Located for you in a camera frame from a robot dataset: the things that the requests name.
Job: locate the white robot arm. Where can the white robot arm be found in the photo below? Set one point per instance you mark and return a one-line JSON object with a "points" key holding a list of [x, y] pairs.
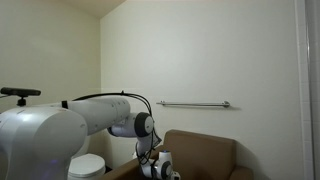
{"points": [[33, 140]]}

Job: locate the chrome towel bar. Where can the chrome towel bar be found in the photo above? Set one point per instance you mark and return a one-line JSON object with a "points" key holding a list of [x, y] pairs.
{"points": [[193, 104]]}

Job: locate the white toilet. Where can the white toilet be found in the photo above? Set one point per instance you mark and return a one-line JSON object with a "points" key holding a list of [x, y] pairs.
{"points": [[86, 166]]}

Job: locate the black camera on stand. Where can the black camera on stand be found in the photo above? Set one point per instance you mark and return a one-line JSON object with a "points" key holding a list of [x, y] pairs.
{"points": [[20, 91]]}

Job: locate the white shower frame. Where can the white shower frame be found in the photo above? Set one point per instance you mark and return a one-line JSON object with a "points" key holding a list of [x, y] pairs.
{"points": [[305, 83]]}

